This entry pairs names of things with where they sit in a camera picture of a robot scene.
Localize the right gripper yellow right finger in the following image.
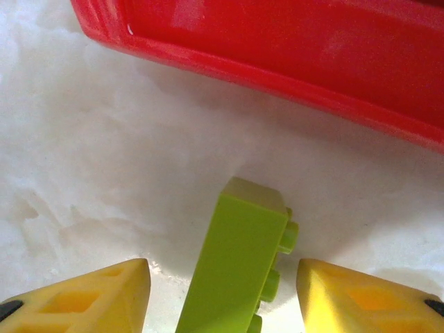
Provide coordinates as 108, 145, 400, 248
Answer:
297, 259, 444, 333

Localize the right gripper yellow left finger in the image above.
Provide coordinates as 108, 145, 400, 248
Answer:
0, 257, 152, 333

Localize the long green lego brick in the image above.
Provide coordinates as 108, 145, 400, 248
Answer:
175, 176, 300, 333

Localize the red translucent plastic bin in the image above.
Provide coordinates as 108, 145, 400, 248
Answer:
69, 0, 444, 153

